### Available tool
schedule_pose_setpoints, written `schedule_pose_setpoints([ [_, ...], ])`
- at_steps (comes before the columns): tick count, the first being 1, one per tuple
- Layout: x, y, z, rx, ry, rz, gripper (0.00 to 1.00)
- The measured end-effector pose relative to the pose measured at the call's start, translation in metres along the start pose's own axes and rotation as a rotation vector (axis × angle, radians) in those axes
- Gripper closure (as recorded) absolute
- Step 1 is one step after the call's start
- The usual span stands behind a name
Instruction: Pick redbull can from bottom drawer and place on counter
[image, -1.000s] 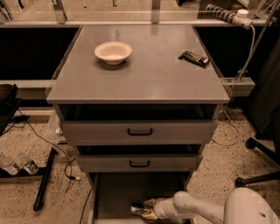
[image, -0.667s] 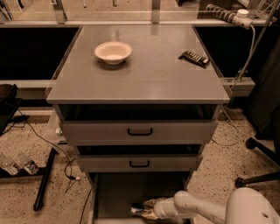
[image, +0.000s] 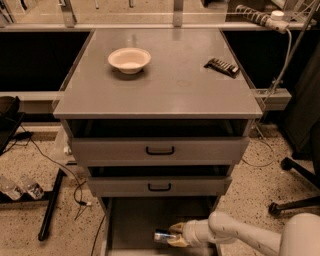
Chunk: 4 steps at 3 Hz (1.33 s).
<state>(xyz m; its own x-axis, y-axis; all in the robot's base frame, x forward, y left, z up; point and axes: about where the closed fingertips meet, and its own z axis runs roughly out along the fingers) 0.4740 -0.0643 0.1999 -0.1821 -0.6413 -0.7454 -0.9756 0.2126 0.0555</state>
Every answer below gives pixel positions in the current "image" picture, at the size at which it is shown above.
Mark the clear water bottle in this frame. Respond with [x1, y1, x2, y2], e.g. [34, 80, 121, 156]
[0, 176, 23, 201]
[21, 175, 44, 200]

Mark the redbull can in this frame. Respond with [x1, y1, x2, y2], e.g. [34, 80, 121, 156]
[153, 229, 176, 244]

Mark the clear water bottle left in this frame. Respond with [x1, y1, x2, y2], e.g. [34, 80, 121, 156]
[0, 176, 23, 201]

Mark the grey drawer cabinet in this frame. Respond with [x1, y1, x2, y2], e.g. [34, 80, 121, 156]
[52, 27, 264, 256]

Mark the grey top drawer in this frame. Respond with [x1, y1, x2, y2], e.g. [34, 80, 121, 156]
[66, 118, 251, 167]

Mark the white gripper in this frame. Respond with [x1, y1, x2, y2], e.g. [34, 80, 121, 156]
[167, 219, 212, 248]

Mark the grey drawer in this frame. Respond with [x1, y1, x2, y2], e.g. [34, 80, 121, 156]
[66, 118, 251, 167]
[99, 197, 222, 256]
[88, 165, 232, 197]

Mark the black middle drawer handle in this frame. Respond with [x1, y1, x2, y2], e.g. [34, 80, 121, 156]
[147, 183, 172, 192]

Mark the clear water bottle right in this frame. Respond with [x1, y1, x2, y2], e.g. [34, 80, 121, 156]
[21, 175, 44, 200]

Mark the black office chair base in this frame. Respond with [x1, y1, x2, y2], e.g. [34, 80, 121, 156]
[267, 126, 320, 217]

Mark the black stand frame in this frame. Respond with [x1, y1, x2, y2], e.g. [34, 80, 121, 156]
[0, 169, 66, 242]

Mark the grey bottom drawer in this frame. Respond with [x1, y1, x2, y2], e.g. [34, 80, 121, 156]
[99, 197, 222, 256]

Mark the white bowl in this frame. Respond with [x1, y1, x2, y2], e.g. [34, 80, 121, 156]
[108, 48, 151, 74]

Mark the black drawer handle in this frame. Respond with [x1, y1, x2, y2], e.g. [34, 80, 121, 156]
[145, 146, 175, 156]
[147, 183, 172, 192]

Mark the white power strip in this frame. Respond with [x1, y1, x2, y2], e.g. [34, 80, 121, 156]
[235, 5, 289, 34]

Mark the grey middle drawer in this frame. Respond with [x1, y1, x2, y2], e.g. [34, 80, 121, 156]
[88, 165, 232, 197]

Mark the black floor cable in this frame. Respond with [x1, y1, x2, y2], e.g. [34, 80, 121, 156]
[13, 124, 107, 256]

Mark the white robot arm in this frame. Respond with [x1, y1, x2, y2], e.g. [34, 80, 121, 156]
[168, 211, 320, 256]

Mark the black top drawer handle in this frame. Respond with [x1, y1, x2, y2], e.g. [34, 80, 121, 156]
[145, 146, 175, 156]

